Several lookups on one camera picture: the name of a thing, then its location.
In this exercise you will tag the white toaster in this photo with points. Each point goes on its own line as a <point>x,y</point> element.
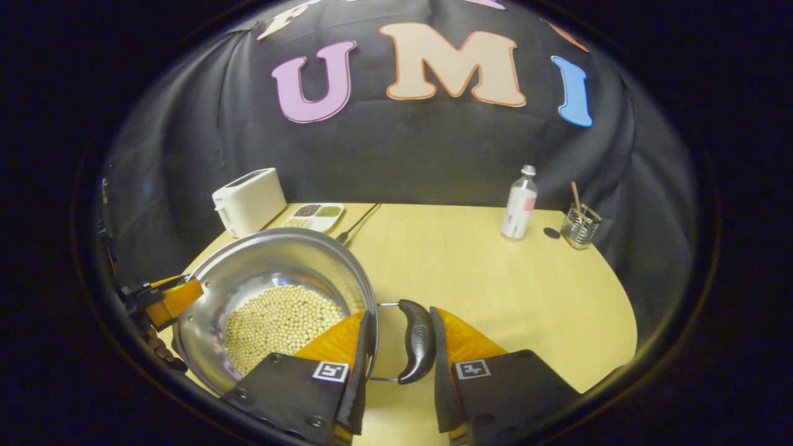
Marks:
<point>251,201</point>

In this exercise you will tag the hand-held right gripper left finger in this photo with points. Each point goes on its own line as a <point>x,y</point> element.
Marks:
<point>356,396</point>

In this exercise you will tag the black backdrop cloth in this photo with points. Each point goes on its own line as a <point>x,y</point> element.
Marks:
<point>403,155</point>

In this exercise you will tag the clear plastic bottle white label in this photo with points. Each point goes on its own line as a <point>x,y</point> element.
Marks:
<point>519,210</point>

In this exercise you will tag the white divided bean tray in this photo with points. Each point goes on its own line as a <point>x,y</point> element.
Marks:
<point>316,217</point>

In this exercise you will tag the pile of soybeans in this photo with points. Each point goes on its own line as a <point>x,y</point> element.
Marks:
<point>279,322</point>

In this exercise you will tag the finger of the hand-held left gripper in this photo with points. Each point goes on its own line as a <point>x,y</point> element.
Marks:
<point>155,285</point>
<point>176,300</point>

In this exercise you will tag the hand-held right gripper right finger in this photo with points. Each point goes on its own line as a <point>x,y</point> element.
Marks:
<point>445,396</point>

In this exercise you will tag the small dark round disc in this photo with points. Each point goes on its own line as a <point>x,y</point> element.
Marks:
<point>552,233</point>

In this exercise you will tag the wooden stick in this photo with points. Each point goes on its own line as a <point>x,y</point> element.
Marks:
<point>576,195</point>

